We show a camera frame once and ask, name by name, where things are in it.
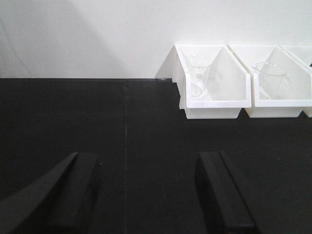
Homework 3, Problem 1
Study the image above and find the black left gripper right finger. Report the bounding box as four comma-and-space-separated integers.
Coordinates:
195, 152, 259, 234

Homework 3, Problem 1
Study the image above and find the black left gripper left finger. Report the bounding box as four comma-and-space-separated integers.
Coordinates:
0, 152, 98, 234

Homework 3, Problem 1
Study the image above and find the left white storage bin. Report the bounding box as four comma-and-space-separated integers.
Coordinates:
164, 44, 252, 119

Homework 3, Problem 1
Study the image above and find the white storage bin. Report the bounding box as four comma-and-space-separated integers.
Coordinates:
279, 44, 312, 118
228, 44, 309, 118
164, 44, 252, 119

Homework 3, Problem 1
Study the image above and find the middle white storage bin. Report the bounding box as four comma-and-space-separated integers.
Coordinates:
228, 44, 309, 118

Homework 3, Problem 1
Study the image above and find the wide glass beaker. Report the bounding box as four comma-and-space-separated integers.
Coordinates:
252, 62, 291, 100

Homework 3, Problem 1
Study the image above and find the tall glass beaker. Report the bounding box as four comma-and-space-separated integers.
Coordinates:
187, 54, 212, 98

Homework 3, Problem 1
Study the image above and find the right white storage bin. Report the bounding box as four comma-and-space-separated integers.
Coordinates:
279, 44, 312, 118

